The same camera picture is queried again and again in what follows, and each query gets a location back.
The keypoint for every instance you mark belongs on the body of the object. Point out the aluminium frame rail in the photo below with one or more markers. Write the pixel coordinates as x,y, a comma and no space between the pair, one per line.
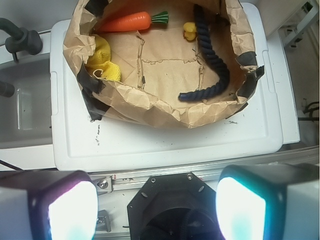
208,171

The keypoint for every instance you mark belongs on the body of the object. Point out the white plastic bin lid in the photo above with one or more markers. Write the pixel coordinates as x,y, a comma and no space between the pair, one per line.
115,145

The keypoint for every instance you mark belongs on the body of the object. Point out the orange plastic toy carrot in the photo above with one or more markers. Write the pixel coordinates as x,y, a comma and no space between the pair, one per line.
138,21

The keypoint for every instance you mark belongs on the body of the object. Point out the brown paper bag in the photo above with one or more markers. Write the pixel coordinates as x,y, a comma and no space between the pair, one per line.
166,80

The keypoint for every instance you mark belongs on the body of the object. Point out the yellow knitted cloth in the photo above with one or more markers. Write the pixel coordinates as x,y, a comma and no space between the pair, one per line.
99,65

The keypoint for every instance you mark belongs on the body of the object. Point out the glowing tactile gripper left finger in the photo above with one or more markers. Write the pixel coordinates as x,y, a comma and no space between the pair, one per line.
47,205

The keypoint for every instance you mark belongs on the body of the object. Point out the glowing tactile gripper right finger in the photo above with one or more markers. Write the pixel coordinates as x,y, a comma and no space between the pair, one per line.
269,202

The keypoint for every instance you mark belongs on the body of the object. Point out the yellow rubber duck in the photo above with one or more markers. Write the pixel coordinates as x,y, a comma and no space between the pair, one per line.
190,31

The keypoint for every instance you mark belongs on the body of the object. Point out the metal corner bracket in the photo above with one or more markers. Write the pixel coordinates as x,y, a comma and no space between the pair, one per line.
104,185

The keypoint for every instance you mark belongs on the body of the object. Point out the black octagonal mount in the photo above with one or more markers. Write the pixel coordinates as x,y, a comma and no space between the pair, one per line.
174,207

